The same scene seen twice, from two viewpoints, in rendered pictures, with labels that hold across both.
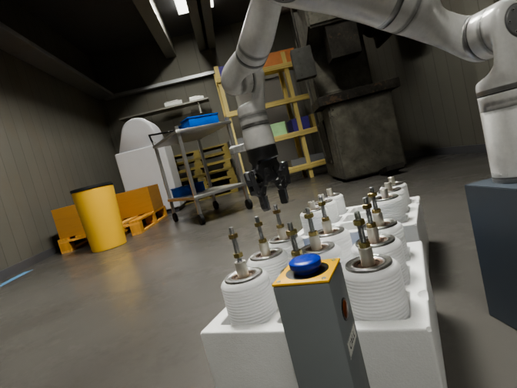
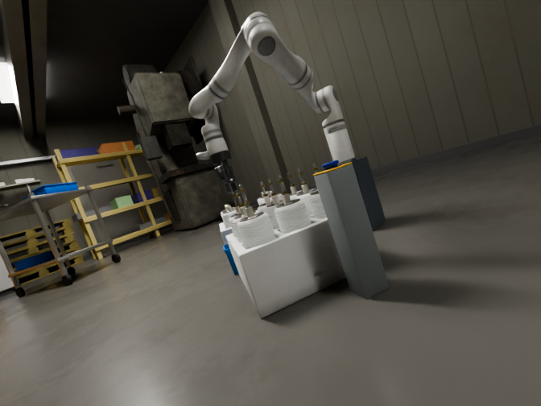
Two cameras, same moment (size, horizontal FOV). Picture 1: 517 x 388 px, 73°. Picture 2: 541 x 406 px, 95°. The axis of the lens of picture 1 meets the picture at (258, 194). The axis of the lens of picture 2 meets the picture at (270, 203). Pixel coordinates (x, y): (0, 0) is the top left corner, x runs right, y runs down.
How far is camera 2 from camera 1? 49 cm
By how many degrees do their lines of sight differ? 39
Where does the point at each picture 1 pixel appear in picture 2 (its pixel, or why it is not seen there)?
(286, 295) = (334, 175)
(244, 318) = (264, 238)
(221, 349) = (256, 262)
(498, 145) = (337, 147)
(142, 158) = not seen: outside the picture
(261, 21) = (234, 68)
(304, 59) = (151, 145)
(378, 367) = not seen: hidden behind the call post
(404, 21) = (305, 81)
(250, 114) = (214, 130)
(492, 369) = not seen: hidden behind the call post
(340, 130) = (185, 193)
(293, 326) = (338, 191)
